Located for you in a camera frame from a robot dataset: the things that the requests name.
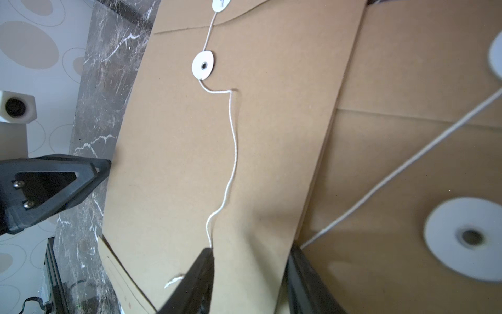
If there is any white closure string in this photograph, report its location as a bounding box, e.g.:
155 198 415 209
163 11 239 289

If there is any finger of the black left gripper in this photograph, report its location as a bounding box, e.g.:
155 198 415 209
1 154 112 235

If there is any kraft file bag stack top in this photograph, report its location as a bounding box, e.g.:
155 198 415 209
299 1 501 313

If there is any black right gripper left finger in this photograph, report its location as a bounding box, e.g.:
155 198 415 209
158 248 214 314

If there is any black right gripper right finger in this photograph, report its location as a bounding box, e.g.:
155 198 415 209
285 243 346 314

